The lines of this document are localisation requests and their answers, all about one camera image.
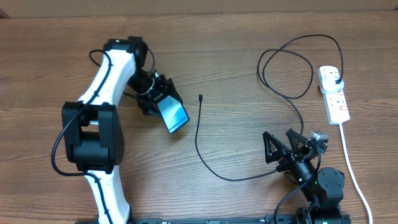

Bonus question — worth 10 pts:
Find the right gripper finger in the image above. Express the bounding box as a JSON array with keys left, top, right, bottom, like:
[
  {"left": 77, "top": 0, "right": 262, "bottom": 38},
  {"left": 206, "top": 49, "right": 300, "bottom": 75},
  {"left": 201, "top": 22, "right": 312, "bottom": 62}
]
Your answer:
[
  {"left": 262, "top": 131, "right": 288, "bottom": 164},
  {"left": 285, "top": 128, "right": 308, "bottom": 152}
]

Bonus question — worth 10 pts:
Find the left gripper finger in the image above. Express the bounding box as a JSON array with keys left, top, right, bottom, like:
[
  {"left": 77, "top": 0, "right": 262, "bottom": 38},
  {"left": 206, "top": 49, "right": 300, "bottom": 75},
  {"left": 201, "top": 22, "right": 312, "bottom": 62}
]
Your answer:
[
  {"left": 142, "top": 103, "right": 162, "bottom": 118},
  {"left": 167, "top": 79, "right": 183, "bottom": 103}
]

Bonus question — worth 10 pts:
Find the Samsung Galaxy smartphone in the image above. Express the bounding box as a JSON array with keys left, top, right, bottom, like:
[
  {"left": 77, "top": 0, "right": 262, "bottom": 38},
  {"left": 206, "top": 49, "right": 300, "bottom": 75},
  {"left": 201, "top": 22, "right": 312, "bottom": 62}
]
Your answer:
[{"left": 157, "top": 96, "right": 190, "bottom": 134}]

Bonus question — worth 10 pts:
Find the black USB charging cable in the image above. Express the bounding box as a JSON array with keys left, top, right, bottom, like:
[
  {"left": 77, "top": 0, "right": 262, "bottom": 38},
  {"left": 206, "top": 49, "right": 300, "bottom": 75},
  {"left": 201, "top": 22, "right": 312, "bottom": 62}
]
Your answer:
[{"left": 195, "top": 34, "right": 345, "bottom": 182}]

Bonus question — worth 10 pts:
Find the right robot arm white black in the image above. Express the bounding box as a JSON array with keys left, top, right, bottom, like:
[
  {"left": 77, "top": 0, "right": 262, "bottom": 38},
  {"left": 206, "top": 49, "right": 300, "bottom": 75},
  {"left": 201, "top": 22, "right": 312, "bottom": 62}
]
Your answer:
[{"left": 263, "top": 129, "right": 351, "bottom": 224}]

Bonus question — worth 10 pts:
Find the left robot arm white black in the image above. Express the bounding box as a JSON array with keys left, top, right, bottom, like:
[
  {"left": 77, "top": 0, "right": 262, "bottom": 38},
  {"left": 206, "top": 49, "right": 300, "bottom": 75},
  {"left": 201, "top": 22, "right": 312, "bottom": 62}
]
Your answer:
[{"left": 54, "top": 36, "right": 190, "bottom": 223}]

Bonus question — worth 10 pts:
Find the white charger adapter plug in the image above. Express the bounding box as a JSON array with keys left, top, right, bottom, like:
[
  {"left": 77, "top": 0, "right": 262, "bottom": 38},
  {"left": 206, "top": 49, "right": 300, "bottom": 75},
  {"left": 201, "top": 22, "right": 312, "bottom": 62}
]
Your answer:
[{"left": 320, "top": 77, "right": 345, "bottom": 94}]

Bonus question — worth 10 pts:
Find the white power strip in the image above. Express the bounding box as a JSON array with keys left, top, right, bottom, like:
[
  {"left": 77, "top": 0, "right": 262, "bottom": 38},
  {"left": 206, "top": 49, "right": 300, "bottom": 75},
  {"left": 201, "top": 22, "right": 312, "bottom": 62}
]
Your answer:
[{"left": 317, "top": 65, "right": 350, "bottom": 125}]

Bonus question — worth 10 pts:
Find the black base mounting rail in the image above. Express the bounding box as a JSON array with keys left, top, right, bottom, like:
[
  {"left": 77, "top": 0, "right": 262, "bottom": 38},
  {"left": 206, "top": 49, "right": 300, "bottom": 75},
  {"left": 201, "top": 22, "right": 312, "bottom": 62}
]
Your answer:
[{"left": 75, "top": 215, "right": 352, "bottom": 224}]

